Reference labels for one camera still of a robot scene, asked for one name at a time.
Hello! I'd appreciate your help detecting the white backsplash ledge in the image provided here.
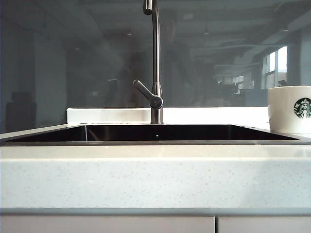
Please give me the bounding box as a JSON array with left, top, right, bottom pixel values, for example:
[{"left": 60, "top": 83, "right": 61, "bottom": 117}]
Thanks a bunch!
[{"left": 66, "top": 106, "right": 271, "bottom": 125}]

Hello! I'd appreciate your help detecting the wide grey cabinet door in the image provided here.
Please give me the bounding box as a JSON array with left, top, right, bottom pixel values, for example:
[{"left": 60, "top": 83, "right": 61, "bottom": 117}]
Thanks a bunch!
[{"left": 0, "top": 215, "right": 216, "bottom": 233}]

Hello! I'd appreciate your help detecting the stainless steel gooseneck faucet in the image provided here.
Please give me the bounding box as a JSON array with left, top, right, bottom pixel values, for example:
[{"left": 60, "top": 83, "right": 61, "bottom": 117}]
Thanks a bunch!
[{"left": 143, "top": 0, "right": 164, "bottom": 125}]

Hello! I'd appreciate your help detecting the steel faucet lever handle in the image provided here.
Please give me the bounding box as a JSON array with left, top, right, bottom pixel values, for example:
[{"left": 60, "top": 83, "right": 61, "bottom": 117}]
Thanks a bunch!
[{"left": 132, "top": 79, "right": 164, "bottom": 109}]

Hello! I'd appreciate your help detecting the narrow grey cabinet door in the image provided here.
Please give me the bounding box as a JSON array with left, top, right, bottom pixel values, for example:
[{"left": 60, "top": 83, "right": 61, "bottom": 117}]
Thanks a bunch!
[{"left": 217, "top": 215, "right": 311, "bottom": 233}]

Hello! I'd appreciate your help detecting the white Starbucks logo mug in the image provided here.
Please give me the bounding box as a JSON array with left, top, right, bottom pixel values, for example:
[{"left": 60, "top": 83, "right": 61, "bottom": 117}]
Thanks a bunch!
[{"left": 267, "top": 85, "right": 311, "bottom": 134}]

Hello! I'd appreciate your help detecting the black undermount sink basin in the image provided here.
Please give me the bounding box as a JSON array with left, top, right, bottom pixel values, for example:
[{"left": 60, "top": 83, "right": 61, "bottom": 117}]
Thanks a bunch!
[{"left": 0, "top": 124, "right": 311, "bottom": 147}]

